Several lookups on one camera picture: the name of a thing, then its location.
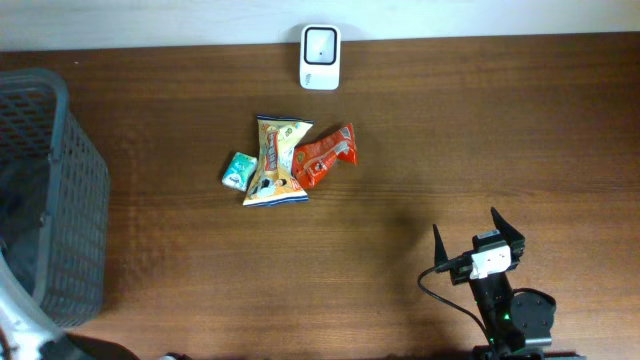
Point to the grey plastic mesh basket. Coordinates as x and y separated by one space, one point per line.
55 190

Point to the red snack packet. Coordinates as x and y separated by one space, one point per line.
312 162

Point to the yellow wet wipes pack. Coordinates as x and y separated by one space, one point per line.
273 183

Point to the teal tissue pack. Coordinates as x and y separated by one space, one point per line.
239 172

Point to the white barcode scanner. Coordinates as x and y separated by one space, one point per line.
320 57

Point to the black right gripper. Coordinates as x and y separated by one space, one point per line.
513 239

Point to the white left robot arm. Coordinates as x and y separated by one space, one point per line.
28 333

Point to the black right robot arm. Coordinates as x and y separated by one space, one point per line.
516 322

